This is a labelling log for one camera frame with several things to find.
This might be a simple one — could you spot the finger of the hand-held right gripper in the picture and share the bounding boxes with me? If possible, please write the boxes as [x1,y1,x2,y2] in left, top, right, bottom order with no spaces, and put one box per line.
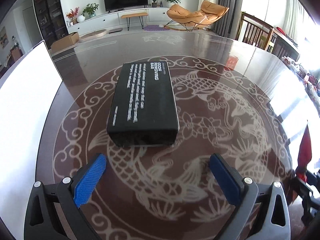
[297,169,320,198]
[301,195,320,222]

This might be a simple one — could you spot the black rectangular box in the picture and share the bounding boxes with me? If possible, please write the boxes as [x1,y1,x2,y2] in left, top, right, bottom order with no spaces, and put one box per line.
[106,60,180,147]

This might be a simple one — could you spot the beige cat scratcher pad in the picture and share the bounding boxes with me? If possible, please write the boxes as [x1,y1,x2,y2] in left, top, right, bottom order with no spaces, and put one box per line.
[79,29,108,43]

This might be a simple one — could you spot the grey curtain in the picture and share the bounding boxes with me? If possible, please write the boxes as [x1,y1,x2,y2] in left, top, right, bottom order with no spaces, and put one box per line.
[214,0,244,39]

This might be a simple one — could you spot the purple floor mat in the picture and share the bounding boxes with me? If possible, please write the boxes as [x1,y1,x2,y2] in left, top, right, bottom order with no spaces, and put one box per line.
[144,24,167,32]

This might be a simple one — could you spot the dark glass display cabinet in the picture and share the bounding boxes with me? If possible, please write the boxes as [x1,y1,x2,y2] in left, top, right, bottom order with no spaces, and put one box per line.
[32,0,69,44]

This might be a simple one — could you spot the dark fish-patterned glass desktop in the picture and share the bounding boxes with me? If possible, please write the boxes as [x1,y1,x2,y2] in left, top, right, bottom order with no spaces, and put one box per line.
[32,29,320,240]

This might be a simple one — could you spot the wooden sideboard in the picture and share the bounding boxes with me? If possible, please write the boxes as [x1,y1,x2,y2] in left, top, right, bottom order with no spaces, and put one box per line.
[270,26,300,60]

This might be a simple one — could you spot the wooden bench with black legs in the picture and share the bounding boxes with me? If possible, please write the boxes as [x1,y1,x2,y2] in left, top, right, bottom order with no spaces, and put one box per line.
[121,12,148,30]

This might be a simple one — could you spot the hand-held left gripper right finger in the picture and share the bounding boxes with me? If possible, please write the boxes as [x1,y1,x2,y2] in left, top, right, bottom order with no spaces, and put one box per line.
[209,153,292,240]

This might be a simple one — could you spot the pile of assorted packets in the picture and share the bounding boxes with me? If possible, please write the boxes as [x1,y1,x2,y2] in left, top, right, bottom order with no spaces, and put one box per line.
[281,55,320,100]

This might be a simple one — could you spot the white low television cabinet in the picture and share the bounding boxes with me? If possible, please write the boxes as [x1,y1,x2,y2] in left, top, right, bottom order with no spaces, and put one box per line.
[65,7,175,37]

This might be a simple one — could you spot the framed wall picture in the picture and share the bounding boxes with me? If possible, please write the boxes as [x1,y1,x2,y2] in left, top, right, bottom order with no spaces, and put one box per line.
[0,26,8,48]

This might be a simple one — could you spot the white board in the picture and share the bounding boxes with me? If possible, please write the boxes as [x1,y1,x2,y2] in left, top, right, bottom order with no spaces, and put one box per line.
[0,40,63,233]

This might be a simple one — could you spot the orange lounge chair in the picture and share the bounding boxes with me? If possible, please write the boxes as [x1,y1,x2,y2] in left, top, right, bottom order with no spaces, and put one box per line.
[164,0,230,32]

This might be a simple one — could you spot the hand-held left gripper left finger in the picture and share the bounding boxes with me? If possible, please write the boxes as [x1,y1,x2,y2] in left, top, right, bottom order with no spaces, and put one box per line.
[24,153,107,240]

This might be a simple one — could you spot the red flowers in vase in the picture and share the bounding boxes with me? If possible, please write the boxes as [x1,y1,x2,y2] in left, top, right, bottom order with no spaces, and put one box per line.
[66,7,80,25]

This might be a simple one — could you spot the cardboard box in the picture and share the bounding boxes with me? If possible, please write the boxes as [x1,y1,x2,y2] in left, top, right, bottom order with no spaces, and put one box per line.
[51,32,80,50]

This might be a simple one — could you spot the dark wooden chair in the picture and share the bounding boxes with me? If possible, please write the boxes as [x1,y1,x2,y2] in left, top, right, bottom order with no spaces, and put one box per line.
[235,11,274,53]

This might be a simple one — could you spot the red packet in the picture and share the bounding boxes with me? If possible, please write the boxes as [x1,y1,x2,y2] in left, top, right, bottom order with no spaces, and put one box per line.
[295,126,313,183]

